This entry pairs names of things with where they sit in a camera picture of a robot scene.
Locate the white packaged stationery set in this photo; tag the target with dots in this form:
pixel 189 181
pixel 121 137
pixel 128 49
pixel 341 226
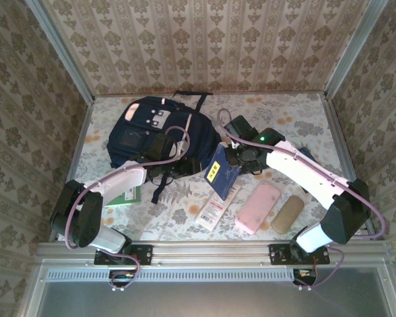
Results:
pixel 214 211

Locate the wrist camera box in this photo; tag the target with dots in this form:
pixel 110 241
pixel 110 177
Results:
pixel 230 142
pixel 177 150

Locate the aluminium frame post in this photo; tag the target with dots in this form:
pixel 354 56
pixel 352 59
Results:
pixel 63 53
pixel 353 49

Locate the tan glasses case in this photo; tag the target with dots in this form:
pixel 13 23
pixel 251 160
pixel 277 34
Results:
pixel 287 214

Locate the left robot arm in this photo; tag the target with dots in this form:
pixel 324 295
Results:
pixel 76 214

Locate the small green book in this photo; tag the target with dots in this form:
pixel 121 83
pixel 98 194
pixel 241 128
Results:
pixel 125 199

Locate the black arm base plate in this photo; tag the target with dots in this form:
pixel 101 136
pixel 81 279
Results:
pixel 145 254
pixel 277 254

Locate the aluminium side rail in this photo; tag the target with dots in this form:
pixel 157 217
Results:
pixel 337 132
pixel 85 123

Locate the floral tablecloth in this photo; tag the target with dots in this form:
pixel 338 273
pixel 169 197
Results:
pixel 283 109

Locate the pink pencil case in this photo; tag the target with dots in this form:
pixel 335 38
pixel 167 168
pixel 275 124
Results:
pixel 257 208

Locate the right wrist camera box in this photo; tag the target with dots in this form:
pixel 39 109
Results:
pixel 230 142

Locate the grey metal panel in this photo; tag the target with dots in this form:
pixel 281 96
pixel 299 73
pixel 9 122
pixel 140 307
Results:
pixel 201 300

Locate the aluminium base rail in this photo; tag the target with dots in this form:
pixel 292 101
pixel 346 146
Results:
pixel 211 252

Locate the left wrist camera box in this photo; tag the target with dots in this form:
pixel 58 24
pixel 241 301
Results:
pixel 177 150

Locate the blue book with yellow label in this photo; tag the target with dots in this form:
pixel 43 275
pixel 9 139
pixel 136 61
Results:
pixel 219 178

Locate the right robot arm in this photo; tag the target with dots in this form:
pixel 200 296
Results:
pixel 346 214

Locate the navy blue backpack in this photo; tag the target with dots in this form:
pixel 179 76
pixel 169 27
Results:
pixel 198 138

